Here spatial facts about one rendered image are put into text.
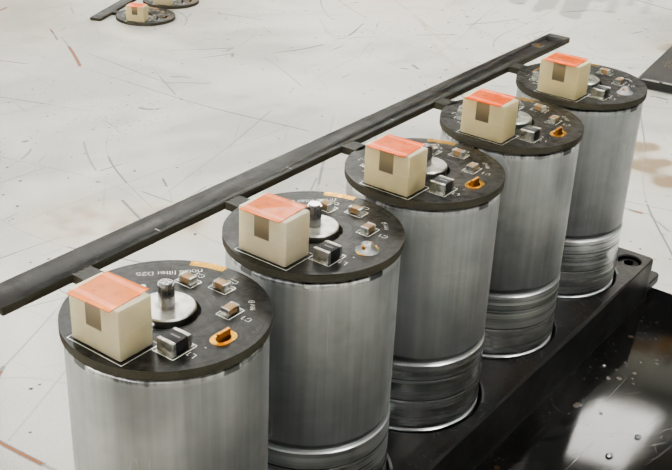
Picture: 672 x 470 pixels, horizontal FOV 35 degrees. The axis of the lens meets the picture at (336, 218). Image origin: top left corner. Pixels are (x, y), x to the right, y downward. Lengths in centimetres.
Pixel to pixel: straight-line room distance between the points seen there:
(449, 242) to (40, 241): 14
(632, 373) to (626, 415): 1
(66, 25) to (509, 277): 30
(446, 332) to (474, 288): 1
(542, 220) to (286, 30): 28
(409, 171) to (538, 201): 4
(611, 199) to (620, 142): 1
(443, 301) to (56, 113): 22
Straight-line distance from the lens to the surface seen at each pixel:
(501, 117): 18
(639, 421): 21
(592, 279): 22
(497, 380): 19
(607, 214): 21
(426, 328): 17
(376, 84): 39
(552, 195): 19
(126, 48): 43
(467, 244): 16
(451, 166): 17
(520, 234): 19
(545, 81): 20
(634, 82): 22
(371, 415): 15
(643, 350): 23
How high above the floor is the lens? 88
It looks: 26 degrees down
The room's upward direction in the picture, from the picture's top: 2 degrees clockwise
